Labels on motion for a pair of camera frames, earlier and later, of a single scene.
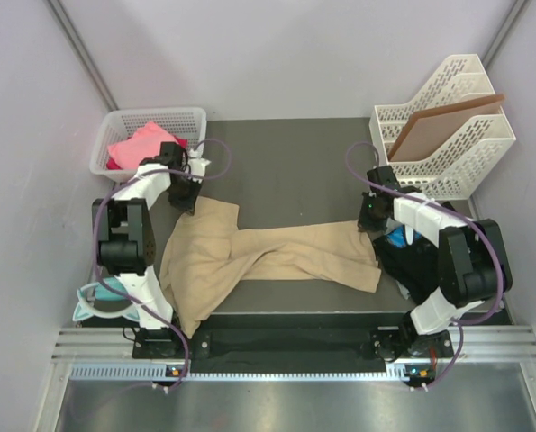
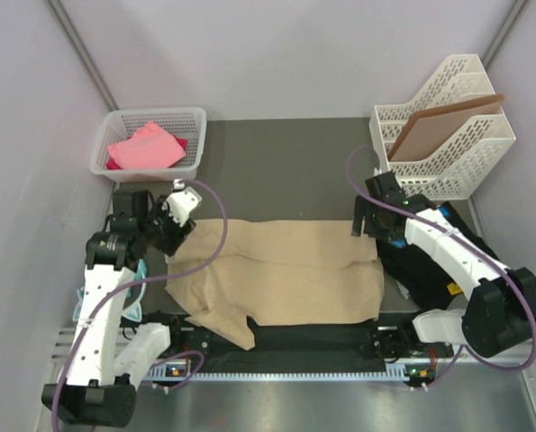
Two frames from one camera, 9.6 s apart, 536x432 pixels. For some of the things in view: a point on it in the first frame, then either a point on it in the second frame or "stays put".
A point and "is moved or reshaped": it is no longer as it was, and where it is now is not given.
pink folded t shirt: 146,145 stays put
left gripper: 187,205 → 178,233
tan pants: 207,251 is moved or reshaped
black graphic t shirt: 415,265 stays put
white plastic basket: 187,122 stays put
